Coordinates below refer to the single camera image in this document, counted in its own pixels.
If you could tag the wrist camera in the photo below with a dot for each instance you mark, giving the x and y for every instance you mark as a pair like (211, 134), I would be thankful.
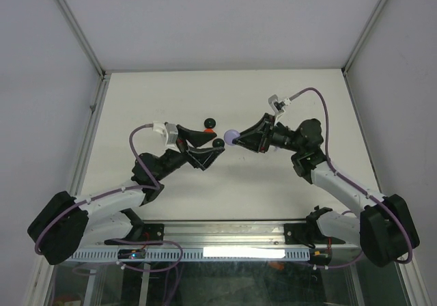
(169, 134)
(278, 106)

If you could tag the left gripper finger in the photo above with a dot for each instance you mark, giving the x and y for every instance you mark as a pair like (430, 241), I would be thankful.
(192, 139)
(202, 158)

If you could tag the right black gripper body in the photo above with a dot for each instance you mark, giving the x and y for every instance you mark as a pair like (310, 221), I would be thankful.
(268, 134)

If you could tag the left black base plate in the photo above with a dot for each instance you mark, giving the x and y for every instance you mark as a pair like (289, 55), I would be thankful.
(152, 234)

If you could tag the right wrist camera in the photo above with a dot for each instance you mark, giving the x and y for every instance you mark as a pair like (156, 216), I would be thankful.
(278, 106)

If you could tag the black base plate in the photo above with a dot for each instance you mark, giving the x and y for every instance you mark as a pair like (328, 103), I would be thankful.
(152, 234)
(299, 234)

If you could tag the black charging case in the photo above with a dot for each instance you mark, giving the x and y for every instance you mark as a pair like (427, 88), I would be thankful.
(209, 123)
(218, 143)

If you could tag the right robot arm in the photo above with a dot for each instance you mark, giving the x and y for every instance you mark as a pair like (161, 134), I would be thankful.
(381, 226)

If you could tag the white slotted cable duct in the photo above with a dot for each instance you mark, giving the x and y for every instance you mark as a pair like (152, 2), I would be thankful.
(208, 254)

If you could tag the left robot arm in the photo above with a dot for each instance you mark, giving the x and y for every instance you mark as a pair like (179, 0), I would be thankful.
(69, 222)

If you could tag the purple charging case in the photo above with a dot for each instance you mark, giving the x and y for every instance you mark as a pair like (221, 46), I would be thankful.
(230, 135)

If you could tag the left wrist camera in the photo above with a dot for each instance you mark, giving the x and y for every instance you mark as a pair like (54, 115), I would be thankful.
(169, 134)

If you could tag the right aluminium frame post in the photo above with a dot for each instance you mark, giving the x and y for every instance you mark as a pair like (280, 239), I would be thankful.
(364, 34)

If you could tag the aluminium mounting rail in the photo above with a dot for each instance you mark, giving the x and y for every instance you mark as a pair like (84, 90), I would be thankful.
(191, 234)

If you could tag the left aluminium frame post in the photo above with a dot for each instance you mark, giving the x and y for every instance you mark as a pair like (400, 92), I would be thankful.
(80, 36)

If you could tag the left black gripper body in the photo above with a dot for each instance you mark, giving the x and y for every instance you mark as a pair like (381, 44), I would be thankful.
(182, 147)

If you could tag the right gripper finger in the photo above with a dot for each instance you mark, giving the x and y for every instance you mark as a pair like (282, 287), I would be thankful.
(254, 144)
(252, 131)

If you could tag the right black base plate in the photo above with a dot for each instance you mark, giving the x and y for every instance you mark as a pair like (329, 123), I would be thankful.
(299, 234)

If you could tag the aluminium frame post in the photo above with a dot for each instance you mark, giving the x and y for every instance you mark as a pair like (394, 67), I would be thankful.
(364, 34)
(80, 36)

